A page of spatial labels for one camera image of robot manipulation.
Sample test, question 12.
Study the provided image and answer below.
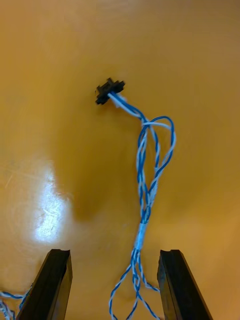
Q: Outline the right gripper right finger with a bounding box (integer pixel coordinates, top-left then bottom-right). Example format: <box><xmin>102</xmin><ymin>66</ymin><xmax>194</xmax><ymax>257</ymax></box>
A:
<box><xmin>156</xmin><ymin>249</ymin><xmax>214</xmax><ymax>320</ymax></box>

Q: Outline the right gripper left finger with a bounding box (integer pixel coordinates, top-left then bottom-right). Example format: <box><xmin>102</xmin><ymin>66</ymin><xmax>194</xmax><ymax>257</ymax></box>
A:
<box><xmin>15</xmin><ymin>248</ymin><xmax>74</xmax><ymax>320</ymax></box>

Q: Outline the blue-white harness black connector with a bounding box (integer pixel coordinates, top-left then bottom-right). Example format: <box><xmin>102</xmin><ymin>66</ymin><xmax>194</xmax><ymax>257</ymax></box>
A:
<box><xmin>94</xmin><ymin>77</ymin><xmax>177</xmax><ymax>320</ymax></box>

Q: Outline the yellow-orange plastic bin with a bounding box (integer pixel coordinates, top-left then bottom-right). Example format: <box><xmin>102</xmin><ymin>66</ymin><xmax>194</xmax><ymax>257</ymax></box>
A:
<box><xmin>0</xmin><ymin>0</ymin><xmax>240</xmax><ymax>320</ymax></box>

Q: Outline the blue-white twisted wire harness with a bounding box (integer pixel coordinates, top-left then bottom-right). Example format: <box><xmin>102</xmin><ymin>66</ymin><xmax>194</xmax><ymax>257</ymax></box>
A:
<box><xmin>0</xmin><ymin>284</ymin><xmax>33</xmax><ymax>320</ymax></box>

